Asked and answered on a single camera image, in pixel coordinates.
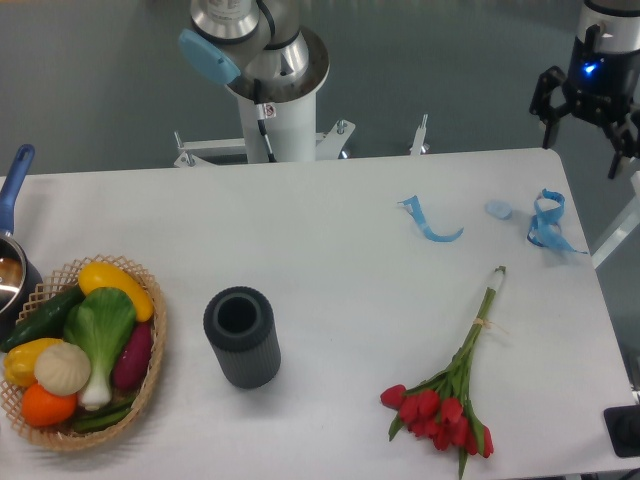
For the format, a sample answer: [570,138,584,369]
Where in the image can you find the blue ribbon strip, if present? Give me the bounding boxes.
[398,195,464,243]

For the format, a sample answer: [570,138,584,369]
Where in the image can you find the cream steamed bun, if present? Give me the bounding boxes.
[34,342,91,396]

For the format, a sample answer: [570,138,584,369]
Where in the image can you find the dark grey ribbed vase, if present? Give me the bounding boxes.
[203,286,281,389]

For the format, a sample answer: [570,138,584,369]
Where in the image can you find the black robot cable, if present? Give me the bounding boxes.
[252,0,279,164]

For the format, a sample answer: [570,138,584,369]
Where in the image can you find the yellow bell pepper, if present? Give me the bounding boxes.
[3,338,63,388]

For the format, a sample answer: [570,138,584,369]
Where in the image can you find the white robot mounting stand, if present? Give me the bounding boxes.
[172,87,431,168]

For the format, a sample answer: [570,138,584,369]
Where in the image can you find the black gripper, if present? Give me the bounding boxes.
[529,24,639,179]

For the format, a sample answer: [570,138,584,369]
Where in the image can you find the green bean pod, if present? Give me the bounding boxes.
[71,396,134,434]

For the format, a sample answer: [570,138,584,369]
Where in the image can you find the woven wicker basket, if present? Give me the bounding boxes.
[1,254,167,452]

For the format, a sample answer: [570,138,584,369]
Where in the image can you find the white metal frame leg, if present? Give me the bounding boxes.
[591,171,639,269]

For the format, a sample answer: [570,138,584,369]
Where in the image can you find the red tulip bouquet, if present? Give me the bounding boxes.
[380,266,506,478]

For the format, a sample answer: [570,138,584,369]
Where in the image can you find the black device at edge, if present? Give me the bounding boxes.
[603,405,639,458]

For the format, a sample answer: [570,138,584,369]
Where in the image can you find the purple sweet potato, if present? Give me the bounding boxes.
[112,322,153,391]

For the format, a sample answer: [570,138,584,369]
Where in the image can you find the tangled blue ribbon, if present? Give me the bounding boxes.
[526,189,587,254]

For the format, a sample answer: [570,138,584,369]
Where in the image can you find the blue handled saucepan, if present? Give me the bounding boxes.
[1,144,42,341]

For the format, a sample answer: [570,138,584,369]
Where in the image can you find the dark green cucumber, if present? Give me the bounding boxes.
[1,285,85,353]

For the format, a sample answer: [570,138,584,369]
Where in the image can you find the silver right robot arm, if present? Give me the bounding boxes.
[563,1,639,179]

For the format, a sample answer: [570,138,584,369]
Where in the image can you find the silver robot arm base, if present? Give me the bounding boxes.
[178,0,330,104]

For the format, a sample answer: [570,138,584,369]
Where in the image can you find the green bok choy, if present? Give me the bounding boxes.
[63,287,136,411]

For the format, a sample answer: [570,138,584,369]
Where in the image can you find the light blue tape roll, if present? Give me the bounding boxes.
[484,200,513,220]

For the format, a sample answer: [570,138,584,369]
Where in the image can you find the orange fruit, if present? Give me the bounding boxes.
[21,383,77,427]

